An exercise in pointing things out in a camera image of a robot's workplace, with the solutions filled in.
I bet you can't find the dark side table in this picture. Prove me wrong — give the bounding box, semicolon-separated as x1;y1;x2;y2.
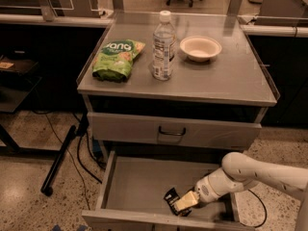
0;50;42;154

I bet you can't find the open grey middle drawer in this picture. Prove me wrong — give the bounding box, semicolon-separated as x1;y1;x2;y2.
82;151;254;231

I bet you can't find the white paper bowl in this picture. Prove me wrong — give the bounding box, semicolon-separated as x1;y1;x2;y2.
180;36;222;63

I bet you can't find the grey metal drawer cabinet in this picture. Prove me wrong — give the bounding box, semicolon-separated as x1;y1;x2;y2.
76;11;281;231

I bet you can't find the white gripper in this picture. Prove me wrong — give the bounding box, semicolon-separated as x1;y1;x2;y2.
174;177;219;212

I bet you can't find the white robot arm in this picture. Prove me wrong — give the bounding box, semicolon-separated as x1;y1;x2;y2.
172;152;308;231

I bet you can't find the clear plastic water bottle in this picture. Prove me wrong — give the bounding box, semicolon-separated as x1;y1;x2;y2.
152;11;176;81

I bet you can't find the black floor cable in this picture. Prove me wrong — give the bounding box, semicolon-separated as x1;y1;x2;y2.
33;109;107;210

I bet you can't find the green chip bag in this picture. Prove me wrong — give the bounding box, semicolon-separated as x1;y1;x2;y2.
92;39;145;82

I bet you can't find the black rxbar chocolate bar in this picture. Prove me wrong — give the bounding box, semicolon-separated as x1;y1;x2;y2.
164;188;192;217

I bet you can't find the closed grey top drawer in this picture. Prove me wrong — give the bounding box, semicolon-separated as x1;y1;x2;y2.
88;112;261;150

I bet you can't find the black cable right floor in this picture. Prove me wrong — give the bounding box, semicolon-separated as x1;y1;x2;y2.
238;188;268;229

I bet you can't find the black stand leg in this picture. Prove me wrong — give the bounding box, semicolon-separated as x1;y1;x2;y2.
40;115;89;196

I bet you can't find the black drawer handle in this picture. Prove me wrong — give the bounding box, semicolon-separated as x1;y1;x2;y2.
158;126;187;137

